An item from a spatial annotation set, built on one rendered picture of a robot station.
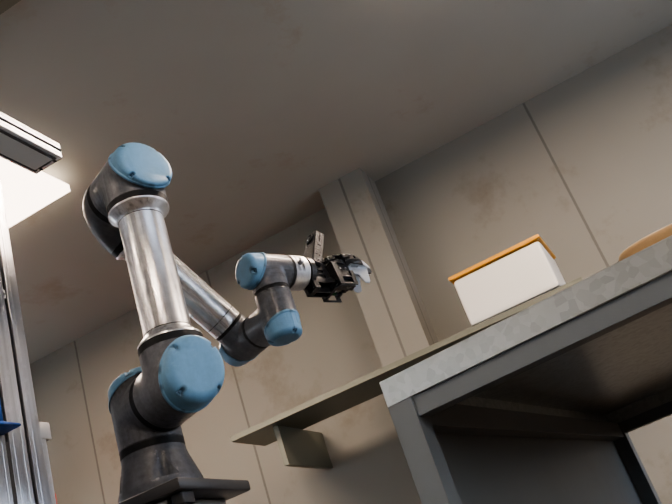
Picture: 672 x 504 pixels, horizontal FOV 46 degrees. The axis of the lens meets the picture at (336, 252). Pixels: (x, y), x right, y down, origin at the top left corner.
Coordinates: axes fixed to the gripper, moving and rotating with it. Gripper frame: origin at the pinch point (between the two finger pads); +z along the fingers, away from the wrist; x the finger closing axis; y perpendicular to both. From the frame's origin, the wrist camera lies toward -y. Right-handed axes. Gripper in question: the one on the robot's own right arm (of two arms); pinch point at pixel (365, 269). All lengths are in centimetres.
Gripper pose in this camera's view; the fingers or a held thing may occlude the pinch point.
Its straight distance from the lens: 184.8
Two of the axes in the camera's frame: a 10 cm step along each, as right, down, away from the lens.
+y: 3.8, 7.8, -5.0
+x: 5.5, -6.2, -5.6
